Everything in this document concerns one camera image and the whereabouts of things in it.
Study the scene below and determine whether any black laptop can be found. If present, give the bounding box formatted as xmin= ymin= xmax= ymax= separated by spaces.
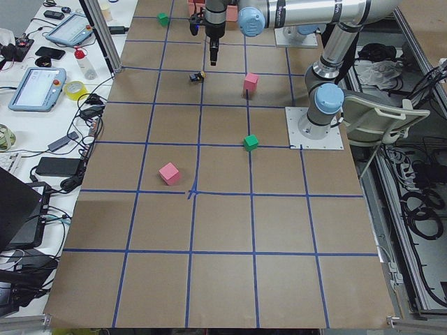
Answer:
xmin=1 ymin=169 xmax=50 ymax=251

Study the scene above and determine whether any pink plastic bin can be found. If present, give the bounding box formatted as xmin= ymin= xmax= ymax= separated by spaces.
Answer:
xmin=186 ymin=0 xmax=237 ymax=22

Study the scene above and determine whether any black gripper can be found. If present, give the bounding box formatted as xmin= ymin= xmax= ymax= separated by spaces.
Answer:
xmin=189 ymin=10 xmax=226 ymax=66

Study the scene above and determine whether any teach pendant near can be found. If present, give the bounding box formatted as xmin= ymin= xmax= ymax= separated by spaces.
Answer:
xmin=8 ymin=67 xmax=66 ymax=112

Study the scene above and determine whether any teach pendant far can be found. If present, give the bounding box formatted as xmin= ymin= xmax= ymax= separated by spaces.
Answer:
xmin=45 ymin=13 xmax=93 ymax=47

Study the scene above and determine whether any green cube near arm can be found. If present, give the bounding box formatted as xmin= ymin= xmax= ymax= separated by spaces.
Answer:
xmin=243 ymin=134 xmax=259 ymax=152

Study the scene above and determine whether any pink cube centre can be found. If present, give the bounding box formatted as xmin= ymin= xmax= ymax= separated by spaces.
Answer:
xmin=243 ymin=73 xmax=259 ymax=93

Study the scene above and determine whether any black power adapter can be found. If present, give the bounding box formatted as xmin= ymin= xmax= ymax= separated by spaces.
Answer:
xmin=36 ymin=157 xmax=80 ymax=177

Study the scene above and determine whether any aluminium frame post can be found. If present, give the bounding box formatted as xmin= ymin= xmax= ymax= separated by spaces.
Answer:
xmin=79 ymin=0 xmax=122 ymax=74

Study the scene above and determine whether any clear squeeze bottle red cap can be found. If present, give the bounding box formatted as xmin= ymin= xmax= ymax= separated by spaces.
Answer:
xmin=74 ymin=47 xmax=97 ymax=80

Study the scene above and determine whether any green cube near bin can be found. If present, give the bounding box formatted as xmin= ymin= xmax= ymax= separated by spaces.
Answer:
xmin=156 ymin=13 xmax=170 ymax=27

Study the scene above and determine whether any teach pendant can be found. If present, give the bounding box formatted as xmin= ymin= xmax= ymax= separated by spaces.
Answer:
xmin=8 ymin=67 xmax=66 ymax=112
xmin=45 ymin=13 xmax=93 ymax=47

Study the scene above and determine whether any yellow tape roll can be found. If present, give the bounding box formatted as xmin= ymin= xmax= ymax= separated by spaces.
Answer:
xmin=64 ymin=81 xmax=88 ymax=101

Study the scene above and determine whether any pink cube far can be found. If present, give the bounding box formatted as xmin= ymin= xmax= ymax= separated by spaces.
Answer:
xmin=159 ymin=162 xmax=182 ymax=186

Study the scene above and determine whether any pink cube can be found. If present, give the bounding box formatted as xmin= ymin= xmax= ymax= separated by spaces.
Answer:
xmin=159 ymin=162 xmax=182 ymax=186
xmin=243 ymin=73 xmax=259 ymax=93

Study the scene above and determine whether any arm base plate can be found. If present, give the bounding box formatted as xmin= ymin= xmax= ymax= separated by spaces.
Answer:
xmin=274 ymin=24 xmax=318 ymax=48
xmin=285 ymin=107 xmax=344 ymax=150

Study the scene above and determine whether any grey office chair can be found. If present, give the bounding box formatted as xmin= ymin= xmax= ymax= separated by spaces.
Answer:
xmin=342 ymin=90 xmax=430 ymax=147

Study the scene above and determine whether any yellow push button switch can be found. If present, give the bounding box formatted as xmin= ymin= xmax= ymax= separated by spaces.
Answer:
xmin=189 ymin=71 xmax=206 ymax=82

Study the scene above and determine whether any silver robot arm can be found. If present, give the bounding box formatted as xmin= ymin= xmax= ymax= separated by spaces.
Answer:
xmin=236 ymin=1 xmax=400 ymax=129

